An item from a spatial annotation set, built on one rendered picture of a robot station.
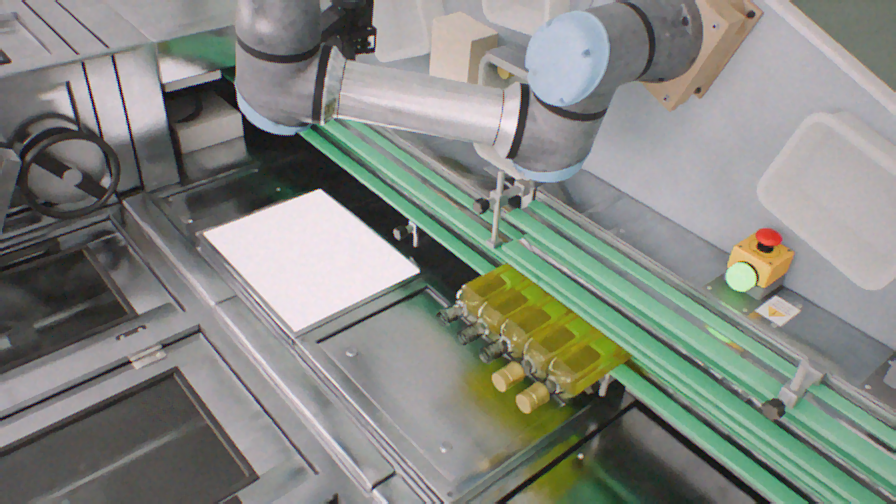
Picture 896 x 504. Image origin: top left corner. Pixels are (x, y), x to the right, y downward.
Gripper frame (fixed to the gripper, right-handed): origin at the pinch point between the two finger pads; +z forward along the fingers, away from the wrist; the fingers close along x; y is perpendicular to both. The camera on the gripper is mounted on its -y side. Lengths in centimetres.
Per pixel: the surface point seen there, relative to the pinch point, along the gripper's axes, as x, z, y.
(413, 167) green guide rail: -13.0, 15.6, 13.2
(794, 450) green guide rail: -108, 6, 11
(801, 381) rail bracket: -104, -6, 10
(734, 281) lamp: -86, -6, 20
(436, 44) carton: -6.8, -9.5, 20.3
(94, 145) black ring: 37, 25, -39
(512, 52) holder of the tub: -25.0, -15.4, 24.3
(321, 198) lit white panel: 7.7, 34.3, 2.8
